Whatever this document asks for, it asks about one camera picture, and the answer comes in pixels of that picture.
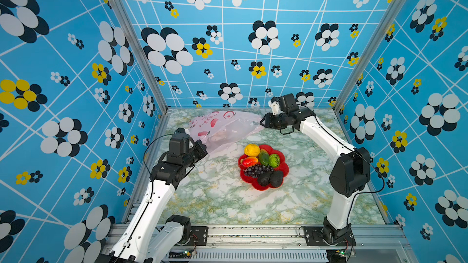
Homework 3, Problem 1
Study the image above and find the aluminium corner post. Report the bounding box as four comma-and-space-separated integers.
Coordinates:
110, 0, 168, 116
333, 0, 408, 115

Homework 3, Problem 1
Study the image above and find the dark avocado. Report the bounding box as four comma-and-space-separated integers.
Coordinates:
257, 171, 273, 187
269, 170, 284, 188

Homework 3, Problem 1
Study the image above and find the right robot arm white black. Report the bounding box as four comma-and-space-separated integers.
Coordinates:
261, 102, 370, 245

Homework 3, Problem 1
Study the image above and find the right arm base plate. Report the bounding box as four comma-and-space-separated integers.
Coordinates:
301, 225, 357, 248

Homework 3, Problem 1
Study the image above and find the red yellow mango fruit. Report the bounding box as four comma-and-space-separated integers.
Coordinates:
240, 157, 259, 169

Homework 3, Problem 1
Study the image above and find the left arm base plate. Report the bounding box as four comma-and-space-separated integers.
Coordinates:
178, 226, 209, 247

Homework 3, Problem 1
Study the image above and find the green circuit board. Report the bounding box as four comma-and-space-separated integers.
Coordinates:
169, 250, 196, 259
327, 250, 347, 263

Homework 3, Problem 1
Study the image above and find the left green circuit board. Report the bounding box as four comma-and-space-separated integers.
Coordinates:
169, 250, 196, 259

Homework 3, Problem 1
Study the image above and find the green round fruit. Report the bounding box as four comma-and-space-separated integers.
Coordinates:
268, 153, 281, 168

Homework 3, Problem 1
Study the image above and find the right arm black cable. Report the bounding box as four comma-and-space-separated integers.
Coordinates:
345, 145, 386, 224

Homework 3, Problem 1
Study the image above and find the right aluminium corner post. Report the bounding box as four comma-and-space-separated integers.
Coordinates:
333, 0, 408, 115

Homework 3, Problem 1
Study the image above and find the dark avocado left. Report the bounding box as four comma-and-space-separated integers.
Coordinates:
257, 171, 273, 187

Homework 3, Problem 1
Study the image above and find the red flower-shaped plate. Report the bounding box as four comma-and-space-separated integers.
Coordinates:
238, 144, 290, 191

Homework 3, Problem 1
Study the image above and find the dark avocado right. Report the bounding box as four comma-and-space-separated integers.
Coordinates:
269, 170, 284, 188

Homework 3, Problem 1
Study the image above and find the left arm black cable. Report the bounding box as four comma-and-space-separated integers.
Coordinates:
143, 133, 176, 180

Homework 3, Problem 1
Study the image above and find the aluminium front rail frame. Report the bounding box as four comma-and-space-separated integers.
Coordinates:
97, 224, 418, 263

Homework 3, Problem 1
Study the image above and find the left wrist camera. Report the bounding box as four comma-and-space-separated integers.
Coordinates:
167, 128, 190, 164

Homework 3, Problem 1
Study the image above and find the pink printed plastic bag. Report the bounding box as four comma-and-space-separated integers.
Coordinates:
185, 110, 263, 154

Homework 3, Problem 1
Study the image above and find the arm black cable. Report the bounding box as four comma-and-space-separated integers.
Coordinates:
345, 145, 386, 224
143, 133, 176, 180

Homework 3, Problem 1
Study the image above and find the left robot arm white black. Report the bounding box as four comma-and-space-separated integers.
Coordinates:
94, 133, 207, 263

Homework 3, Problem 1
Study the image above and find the yellow lemon fruit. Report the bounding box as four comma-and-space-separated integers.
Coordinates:
244, 144, 261, 157

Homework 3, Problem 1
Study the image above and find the dark purple grape bunch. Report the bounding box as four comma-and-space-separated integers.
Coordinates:
244, 164, 274, 178

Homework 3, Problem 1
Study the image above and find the green orange papaya fruit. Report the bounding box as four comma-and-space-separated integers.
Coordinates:
258, 149, 269, 166

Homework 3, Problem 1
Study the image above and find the right green circuit board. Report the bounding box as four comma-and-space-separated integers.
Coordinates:
327, 250, 347, 263

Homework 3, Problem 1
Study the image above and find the left aluminium corner post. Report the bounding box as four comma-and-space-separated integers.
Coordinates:
110, 0, 168, 116

